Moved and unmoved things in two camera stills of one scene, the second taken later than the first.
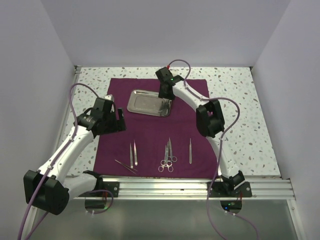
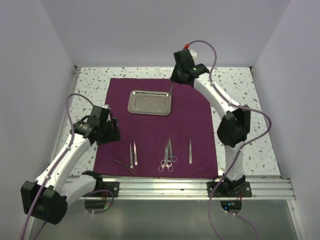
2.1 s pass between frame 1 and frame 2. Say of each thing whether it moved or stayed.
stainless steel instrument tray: stayed
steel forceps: stayed
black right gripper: moved
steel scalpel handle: stayed
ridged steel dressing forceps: moved
